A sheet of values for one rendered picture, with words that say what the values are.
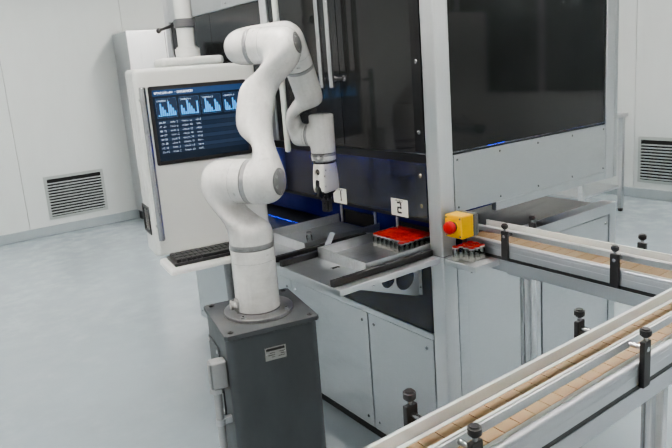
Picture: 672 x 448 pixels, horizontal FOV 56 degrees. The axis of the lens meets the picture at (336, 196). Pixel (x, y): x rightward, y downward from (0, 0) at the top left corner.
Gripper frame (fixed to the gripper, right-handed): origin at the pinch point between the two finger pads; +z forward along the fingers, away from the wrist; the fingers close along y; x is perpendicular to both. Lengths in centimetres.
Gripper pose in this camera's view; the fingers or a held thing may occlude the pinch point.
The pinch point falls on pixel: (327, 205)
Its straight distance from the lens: 216.8
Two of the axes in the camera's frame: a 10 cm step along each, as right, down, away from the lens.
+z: 0.6, 9.8, 2.0
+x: -8.6, -0.5, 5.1
